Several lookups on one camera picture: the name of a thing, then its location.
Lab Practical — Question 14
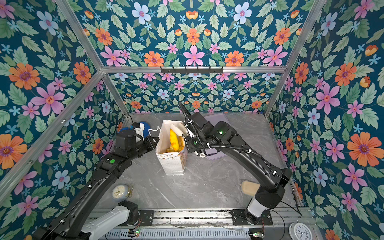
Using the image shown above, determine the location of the small gold alarm clock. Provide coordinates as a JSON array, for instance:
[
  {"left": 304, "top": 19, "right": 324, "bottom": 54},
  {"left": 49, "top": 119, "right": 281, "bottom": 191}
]
[{"left": 112, "top": 184, "right": 134, "bottom": 201}]

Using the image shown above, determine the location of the lavender plastic tray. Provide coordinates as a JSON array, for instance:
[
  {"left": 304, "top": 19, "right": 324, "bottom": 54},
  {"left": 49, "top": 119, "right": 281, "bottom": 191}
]
[{"left": 204, "top": 113, "right": 230, "bottom": 160}]

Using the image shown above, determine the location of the black hook rail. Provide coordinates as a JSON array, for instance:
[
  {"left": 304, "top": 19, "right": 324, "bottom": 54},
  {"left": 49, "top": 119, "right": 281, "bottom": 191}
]
[{"left": 160, "top": 67, "right": 224, "bottom": 74}]

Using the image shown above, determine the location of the white paper gift bag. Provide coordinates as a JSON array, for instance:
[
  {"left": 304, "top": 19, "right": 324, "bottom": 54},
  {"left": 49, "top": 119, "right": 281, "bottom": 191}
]
[{"left": 156, "top": 120, "right": 188, "bottom": 175}]

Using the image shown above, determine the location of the blue cap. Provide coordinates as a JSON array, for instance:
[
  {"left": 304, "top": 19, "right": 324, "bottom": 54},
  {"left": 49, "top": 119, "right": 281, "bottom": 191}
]
[{"left": 139, "top": 122, "right": 151, "bottom": 138}]

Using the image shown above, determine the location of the beige oval sponge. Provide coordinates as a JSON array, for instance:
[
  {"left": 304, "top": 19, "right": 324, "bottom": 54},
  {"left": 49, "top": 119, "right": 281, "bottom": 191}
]
[{"left": 241, "top": 181, "right": 261, "bottom": 197}]

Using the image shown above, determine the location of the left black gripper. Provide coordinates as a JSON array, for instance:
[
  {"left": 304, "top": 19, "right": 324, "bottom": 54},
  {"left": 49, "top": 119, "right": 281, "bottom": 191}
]
[{"left": 126, "top": 134, "right": 161, "bottom": 161}]

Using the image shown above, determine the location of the small yellow fake bread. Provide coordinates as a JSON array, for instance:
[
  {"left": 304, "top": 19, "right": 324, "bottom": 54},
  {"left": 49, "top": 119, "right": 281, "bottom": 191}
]
[{"left": 170, "top": 129, "right": 180, "bottom": 152}]

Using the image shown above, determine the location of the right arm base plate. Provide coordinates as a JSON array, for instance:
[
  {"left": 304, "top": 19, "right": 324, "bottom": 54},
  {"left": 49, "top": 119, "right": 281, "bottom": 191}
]
[{"left": 229, "top": 209, "right": 273, "bottom": 226}]

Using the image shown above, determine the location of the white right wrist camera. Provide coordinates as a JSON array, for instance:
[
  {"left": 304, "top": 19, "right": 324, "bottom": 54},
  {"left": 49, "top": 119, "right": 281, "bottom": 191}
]
[{"left": 185, "top": 124, "right": 195, "bottom": 139}]

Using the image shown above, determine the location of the fake bagel ring bread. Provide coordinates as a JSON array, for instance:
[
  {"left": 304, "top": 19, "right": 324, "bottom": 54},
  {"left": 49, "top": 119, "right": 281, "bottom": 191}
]
[{"left": 178, "top": 136, "right": 185, "bottom": 152}]

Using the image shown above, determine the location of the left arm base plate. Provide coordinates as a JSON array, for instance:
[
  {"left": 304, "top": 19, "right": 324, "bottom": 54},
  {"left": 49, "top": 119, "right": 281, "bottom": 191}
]
[{"left": 133, "top": 210, "right": 155, "bottom": 227}]

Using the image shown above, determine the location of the white analog clock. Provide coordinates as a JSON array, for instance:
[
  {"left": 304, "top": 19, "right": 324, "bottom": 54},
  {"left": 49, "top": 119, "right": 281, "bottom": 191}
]
[{"left": 289, "top": 223, "right": 314, "bottom": 240}]

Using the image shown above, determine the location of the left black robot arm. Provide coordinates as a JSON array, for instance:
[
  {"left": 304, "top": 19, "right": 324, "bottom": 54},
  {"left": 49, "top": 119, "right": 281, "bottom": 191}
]
[{"left": 32, "top": 129, "right": 159, "bottom": 240}]

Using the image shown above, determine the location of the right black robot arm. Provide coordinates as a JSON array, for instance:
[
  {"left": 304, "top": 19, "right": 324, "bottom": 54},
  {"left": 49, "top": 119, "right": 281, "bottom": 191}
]
[{"left": 179, "top": 102, "right": 292, "bottom": 224}]

